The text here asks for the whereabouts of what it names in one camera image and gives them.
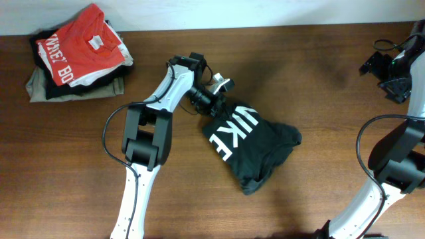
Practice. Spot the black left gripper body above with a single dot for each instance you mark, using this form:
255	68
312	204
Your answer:
208	99

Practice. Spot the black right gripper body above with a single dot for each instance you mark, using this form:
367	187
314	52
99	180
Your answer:
398	85

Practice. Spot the dark green t-shirt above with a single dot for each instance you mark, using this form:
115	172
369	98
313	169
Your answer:
250	145

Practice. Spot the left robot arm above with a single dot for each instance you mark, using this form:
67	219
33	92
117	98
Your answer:
147	134

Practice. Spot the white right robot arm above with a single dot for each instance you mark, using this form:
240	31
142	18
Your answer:
394	168

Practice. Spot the white folded shirt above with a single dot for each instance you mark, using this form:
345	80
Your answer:
99	73

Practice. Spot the red folded t-shirt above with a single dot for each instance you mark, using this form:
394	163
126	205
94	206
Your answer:
79	53

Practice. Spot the black folded shirt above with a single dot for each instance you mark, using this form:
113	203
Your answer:
78	61

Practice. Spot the olive grey folded garment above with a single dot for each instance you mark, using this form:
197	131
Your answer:
41	88

